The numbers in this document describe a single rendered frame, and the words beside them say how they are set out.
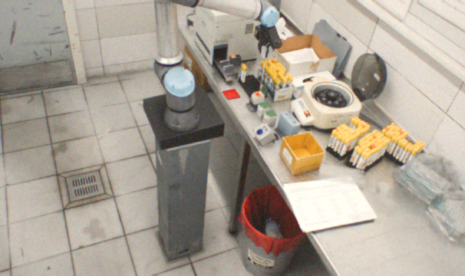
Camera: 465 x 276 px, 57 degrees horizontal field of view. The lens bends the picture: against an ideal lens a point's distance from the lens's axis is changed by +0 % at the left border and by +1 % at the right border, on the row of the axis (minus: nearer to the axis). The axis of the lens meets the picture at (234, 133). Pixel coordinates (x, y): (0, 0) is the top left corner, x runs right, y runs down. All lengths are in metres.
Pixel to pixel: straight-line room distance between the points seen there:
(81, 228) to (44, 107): 1.18
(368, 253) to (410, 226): 0.23
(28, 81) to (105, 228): 1.48
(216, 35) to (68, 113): 1.59
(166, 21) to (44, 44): 1.91
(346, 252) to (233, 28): 1.24
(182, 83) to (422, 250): 1.08
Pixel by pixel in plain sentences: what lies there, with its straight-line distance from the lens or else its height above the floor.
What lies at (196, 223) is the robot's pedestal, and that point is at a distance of 2.31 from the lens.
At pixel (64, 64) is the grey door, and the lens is 3.60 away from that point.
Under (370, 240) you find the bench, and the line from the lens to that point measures 1.68.
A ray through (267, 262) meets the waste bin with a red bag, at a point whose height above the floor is 0.20.
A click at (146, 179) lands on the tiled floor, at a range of 2.88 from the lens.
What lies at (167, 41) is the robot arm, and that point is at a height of 1.28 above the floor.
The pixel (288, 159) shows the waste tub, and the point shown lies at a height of 0.92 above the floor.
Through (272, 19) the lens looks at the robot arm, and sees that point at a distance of 1.70.
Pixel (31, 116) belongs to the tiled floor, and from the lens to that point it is 3.49.
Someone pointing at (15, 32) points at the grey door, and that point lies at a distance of 3.45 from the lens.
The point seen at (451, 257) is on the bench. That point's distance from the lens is 1.78.
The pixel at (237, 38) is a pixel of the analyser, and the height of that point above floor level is 1.02.
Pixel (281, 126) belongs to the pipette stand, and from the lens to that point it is 1.93.
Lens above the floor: 2.16
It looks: 42 degrees down
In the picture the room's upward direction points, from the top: 7 degrees clockwise
